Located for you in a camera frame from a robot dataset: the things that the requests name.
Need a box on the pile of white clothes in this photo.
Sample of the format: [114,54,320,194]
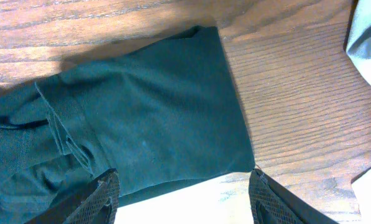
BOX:
[346,0,371,223]

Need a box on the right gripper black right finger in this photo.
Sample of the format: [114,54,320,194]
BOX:
[249,169,336,224]

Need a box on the black t-shirt with logo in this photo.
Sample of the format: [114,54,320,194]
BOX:
[0,26,255,223]

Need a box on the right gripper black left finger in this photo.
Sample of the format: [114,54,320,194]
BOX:
[27,169,120,224]

